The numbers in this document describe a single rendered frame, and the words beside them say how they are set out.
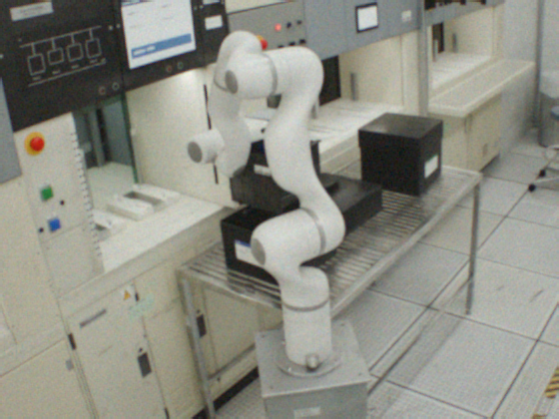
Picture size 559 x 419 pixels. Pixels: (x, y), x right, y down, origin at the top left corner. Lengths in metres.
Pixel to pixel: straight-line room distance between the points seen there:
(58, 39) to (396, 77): 2.10
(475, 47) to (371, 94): 1.50
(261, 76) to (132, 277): 0.98
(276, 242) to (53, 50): 0.82
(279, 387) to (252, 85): 0.75
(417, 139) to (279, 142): 1.17
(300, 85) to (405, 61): 2.01
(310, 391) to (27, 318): 0.85
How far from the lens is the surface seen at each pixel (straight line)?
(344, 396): 1.61
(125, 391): 2.22
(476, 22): 4.75
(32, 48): 1.71
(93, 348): 2.05
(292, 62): 1.34
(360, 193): 2.32
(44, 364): 1.95
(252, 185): 1.91
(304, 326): 1.53
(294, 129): 1.35
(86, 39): 1.80
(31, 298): 1.85
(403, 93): 3.38
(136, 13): 1.91
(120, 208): 2.35
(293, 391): 1.56
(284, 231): 1.39
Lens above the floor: 1.80
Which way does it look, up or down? 25 degrees down
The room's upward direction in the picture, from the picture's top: 5 degrees counter-clockwise
